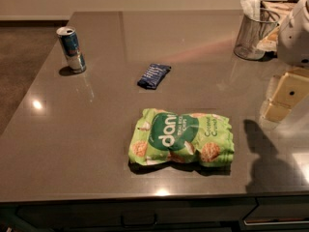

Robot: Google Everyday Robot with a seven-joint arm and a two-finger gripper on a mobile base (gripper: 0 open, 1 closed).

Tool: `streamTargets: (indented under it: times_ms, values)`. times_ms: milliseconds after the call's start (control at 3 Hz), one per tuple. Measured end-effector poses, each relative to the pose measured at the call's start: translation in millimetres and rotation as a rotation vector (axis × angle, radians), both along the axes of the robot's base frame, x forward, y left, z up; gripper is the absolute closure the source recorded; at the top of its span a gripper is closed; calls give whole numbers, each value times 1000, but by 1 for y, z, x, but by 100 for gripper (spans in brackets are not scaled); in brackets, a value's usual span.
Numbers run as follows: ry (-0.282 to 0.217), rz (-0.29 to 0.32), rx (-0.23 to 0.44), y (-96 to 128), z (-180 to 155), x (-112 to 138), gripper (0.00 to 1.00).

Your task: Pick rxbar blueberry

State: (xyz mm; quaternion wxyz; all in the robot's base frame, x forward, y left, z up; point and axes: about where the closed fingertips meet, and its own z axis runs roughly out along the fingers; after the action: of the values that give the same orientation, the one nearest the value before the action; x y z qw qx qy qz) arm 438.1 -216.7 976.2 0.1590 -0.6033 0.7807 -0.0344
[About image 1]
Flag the dark blue snack bar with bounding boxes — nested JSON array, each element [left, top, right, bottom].
[[137, 64, 171, 90]]

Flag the white crumpled napkin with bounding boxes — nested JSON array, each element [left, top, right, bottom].
[[240, 0, 261, 20]]

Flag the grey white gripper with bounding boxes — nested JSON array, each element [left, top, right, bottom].
[[263, 0, 309, 122]]

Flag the blue silver drink can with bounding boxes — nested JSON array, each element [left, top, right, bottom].
[[56, 26, 86, 73]]

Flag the green rice chips bag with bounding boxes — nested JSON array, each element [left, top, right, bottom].
[[128, 108, 235, 167]]

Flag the clear glass cup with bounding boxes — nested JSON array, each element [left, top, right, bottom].
[[234, 8, 280, 60]]

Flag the wooden tray with black frame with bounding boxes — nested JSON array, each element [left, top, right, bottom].
[[256, 0, 297, 53]]

